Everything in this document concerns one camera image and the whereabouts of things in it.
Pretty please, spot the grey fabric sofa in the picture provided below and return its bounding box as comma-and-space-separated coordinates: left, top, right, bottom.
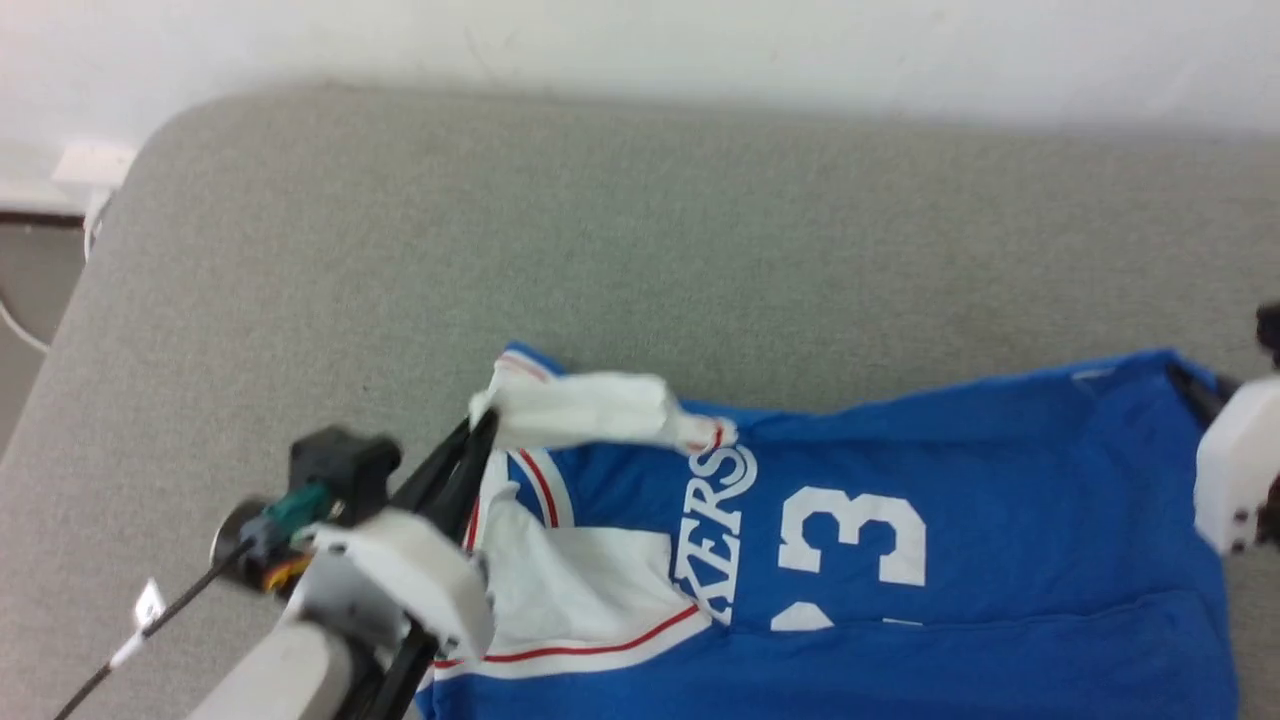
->
0, 82, 1280, 720

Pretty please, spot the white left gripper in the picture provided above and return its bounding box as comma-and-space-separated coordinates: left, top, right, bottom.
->
300, 410, 499, 663

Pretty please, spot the blue basketball jersey white trim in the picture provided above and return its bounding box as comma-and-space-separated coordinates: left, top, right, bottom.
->
415, 340, 1241, 720

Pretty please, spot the white wall socket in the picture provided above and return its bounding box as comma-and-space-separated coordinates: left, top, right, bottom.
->
50, 140, 138, 193

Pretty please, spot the thin white power cable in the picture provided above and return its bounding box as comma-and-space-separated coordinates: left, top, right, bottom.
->
0, 188, 113, 356

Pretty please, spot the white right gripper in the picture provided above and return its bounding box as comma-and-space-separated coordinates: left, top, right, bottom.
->
1163, 360, 1280, 557

